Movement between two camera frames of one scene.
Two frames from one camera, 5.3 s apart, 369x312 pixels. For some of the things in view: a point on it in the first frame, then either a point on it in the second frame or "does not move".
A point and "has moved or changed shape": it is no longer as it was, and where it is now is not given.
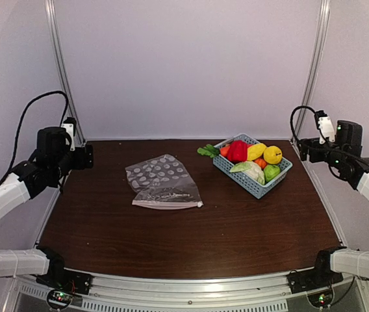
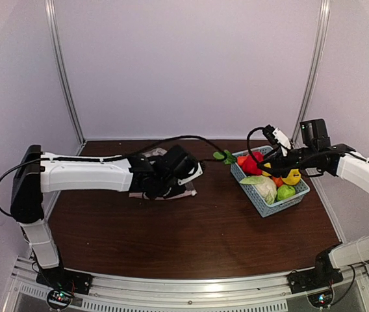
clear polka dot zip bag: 162,182 has moved or changed shape
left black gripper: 80,163 → 183,188
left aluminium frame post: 56,36 does not move
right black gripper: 314,156 → 277,163
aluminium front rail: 118,293 does not move
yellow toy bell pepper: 255,151 → 265,173
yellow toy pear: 272,155 has moved or changed shape
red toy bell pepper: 238,151 → 249,165
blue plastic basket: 256,187 → 262,206
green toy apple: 270,172 has moved or changed shape
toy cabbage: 250,169 → 265,185
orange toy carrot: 213,151 → 229,158
